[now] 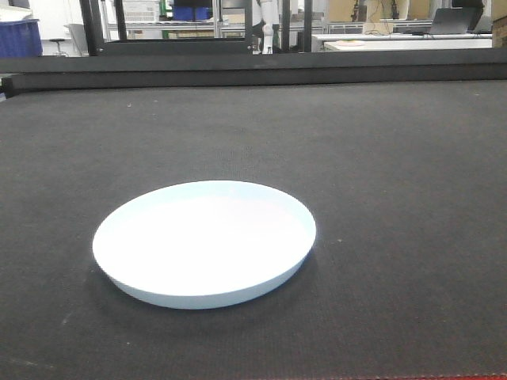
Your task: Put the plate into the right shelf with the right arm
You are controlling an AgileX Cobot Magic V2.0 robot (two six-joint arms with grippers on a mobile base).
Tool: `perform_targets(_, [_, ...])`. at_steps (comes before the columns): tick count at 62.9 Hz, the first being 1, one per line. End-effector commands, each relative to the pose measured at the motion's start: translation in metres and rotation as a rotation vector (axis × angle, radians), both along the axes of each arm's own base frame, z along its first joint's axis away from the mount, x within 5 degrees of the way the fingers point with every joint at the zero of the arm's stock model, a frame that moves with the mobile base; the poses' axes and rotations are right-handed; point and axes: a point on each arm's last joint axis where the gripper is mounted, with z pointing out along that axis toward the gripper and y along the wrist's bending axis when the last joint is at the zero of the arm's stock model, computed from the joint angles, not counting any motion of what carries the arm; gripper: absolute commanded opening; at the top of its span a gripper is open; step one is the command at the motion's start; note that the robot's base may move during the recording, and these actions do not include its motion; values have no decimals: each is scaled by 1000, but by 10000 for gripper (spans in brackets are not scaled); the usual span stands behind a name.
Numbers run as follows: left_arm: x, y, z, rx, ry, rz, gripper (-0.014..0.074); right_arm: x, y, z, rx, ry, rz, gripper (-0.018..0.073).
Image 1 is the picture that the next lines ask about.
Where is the light blue round tray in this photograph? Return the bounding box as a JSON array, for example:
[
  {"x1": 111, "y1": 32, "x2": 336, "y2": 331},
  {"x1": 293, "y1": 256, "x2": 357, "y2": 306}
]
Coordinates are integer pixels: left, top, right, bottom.
[{"x1": 92, "y1": 180, "x2": 317, "y2": 310}]

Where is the black foam table mat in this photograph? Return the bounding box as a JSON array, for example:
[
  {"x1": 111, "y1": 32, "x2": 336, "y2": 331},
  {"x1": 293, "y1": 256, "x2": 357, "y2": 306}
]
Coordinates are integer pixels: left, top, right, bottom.
[{"x1": 1, "y1": 81, "x2": 506, "y2": 379}]

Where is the white background table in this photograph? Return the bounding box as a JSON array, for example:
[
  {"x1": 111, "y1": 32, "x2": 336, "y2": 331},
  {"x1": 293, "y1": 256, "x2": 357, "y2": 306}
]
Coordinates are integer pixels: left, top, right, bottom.
[{"x1": 311, "y1": 33, "x2": 493, "y2": 52}]

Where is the black stool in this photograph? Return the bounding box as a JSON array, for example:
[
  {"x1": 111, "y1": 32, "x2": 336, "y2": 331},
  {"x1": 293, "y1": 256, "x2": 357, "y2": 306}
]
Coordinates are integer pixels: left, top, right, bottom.
[{"x1": 49, "y1": 38, "x2": 68, "y2": 57}]

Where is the black foam barrier strip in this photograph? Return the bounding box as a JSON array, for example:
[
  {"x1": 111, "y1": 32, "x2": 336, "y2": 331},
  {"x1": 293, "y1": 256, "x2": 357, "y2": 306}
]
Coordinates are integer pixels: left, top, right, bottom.
[{"x1": 1, "y1": 48, "x2": 506, "y2": 97}]

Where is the dark laptop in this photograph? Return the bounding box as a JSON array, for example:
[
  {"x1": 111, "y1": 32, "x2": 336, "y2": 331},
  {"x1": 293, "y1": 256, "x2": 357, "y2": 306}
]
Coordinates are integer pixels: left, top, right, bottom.
[{"x1": 429, "y1": 8, "x2": 475, "y2": 35}]

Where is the blue storage crate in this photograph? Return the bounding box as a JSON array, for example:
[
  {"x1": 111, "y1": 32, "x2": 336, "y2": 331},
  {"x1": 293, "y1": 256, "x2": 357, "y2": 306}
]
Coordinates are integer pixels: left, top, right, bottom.
[{"x1": 0, "y1": 19, "x2": 43, "y2": 59}]

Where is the black metal frame rack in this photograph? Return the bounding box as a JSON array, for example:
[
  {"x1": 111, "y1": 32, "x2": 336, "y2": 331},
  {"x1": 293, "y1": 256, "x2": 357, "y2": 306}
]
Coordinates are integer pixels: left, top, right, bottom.
[{"x1": 79, "y1": 1, "x2": 312, "y2": 57}]

